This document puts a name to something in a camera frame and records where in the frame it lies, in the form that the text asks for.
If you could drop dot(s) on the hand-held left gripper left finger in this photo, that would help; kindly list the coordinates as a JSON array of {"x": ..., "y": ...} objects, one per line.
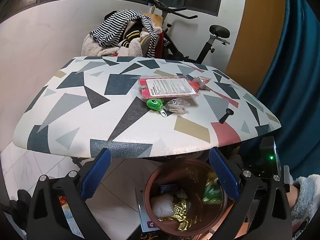
[{"x": 96, "y": 172}]

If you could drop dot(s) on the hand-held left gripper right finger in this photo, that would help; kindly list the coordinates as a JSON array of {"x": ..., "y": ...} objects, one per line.
[{"x": 225, "y": 175}]

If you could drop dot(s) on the green candy wrapper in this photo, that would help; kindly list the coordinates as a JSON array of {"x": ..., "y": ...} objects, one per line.
[{"x": 212, "y": 192}]

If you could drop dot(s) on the white green wrapper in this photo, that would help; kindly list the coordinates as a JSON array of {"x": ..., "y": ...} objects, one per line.
[{"x": 181, "y": 194}]

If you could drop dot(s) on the brown plastic bin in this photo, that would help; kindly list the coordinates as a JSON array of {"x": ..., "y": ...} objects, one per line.
[{"x": 175, "y": 172}]

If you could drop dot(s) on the blue cardboard box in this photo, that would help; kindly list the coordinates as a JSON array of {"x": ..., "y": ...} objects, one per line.
[{"x": 168, "y": 187}]

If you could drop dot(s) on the black screw knob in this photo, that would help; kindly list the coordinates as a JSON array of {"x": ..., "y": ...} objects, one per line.
[{"x": 225, "y": 115}]

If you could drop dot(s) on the gold foil wrapper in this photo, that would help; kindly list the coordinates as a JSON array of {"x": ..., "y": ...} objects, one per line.
[{"x": 180, "y": 213}]

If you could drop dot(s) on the clear bag of white tissue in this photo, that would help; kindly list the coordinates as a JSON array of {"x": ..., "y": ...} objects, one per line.
[{"x": 162, "y": 206}]

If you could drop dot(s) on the clear grey wrapper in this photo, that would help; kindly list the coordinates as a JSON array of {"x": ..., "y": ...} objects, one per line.
[{"x": 177, "y": 106}]

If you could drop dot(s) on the clear orange wrapper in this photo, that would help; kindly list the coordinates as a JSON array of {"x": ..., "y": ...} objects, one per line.
[{"x": 201, "y": 81}]

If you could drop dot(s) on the red packet with white label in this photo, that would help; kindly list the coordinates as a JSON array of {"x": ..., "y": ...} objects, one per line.
[{"x": 170, "y": 87}]

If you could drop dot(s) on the person's right forearm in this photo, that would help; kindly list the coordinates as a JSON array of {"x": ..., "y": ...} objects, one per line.
[{"x": 306, "y": 197}]

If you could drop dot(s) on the geometric patterned table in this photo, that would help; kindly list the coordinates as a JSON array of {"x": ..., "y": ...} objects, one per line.
[{"x": 82, "y": 105}]

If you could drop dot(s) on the white box with purple print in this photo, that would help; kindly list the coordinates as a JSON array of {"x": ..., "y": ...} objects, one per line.
[{"x": 146, "y": 220}]

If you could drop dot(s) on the blue curtain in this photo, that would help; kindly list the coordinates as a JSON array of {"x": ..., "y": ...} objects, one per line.
[{"x": 300, "y": 80}]

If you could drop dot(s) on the wooden panel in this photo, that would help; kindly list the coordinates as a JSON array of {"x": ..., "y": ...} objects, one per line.
[{"x": 257, "y": 30}]

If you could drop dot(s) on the white fleece jacket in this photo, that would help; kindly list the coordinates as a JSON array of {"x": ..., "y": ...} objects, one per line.
[{"x": 130, "y": 50}]

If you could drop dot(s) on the black exercise bike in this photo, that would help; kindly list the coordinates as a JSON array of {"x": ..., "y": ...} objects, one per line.
[{"x": 219, "y": 30}]

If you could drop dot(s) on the black garment with yellow stripes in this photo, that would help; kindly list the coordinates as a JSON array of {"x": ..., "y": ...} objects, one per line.
[{"x": 131, "y": 36}]

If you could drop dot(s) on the red garment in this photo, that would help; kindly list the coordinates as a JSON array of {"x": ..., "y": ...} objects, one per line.
[{"x": 161, "y": 40}]

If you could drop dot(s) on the black white striped shirt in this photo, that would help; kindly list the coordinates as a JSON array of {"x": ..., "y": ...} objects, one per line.
[{"x": 117, "y": 26}]

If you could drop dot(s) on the tan chair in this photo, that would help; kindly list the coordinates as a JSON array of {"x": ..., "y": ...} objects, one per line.
[{"x": 155, "y": 19}]

